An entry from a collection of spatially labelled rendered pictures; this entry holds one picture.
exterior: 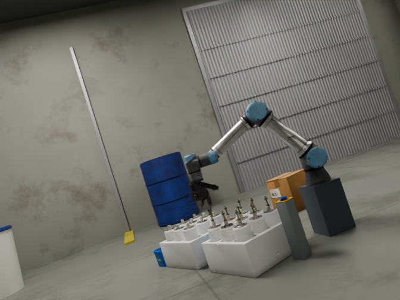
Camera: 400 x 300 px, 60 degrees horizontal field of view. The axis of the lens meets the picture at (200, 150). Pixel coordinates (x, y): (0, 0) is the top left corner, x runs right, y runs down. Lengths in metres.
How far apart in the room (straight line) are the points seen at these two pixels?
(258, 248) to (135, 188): 3.39
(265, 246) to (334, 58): 4.84
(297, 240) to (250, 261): 0.27
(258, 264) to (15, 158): 4.04
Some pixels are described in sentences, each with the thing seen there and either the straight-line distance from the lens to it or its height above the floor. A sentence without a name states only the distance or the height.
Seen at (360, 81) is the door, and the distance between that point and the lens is 6.54.
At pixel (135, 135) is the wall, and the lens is 5.11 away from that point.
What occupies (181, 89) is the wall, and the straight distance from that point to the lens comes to 5.32.
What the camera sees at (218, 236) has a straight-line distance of 2.05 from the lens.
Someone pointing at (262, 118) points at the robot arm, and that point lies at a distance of 1.97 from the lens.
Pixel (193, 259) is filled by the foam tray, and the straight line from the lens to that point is 2.29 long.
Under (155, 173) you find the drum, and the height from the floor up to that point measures 0.68.
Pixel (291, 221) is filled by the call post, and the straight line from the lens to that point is 1.87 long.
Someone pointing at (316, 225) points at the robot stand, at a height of 0.05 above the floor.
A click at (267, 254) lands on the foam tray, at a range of 1.92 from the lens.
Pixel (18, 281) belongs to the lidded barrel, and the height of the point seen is 0.08.
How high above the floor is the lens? 0.64
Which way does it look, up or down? 2 degrees up
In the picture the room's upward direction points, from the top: 18 degrees counter-clockwise
